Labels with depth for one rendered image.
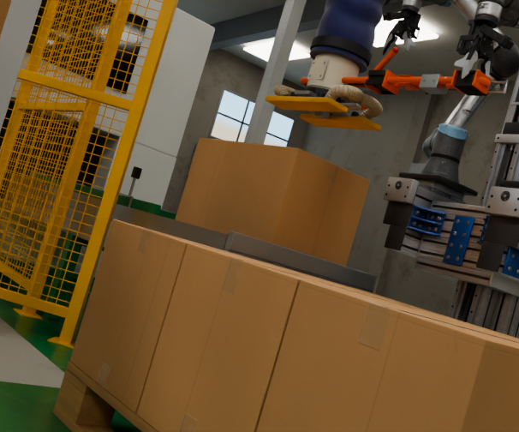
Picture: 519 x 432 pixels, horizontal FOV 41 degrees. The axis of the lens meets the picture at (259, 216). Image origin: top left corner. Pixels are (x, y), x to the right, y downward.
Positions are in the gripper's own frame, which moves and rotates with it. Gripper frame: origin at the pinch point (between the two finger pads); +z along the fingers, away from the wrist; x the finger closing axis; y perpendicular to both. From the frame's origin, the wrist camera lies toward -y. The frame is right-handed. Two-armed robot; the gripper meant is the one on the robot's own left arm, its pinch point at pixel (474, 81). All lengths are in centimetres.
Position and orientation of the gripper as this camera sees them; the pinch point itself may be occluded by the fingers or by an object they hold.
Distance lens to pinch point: 222.7
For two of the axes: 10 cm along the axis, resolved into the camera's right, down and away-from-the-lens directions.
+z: -2.9, 9.6, -0.5
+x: -7.4, -2.6, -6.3
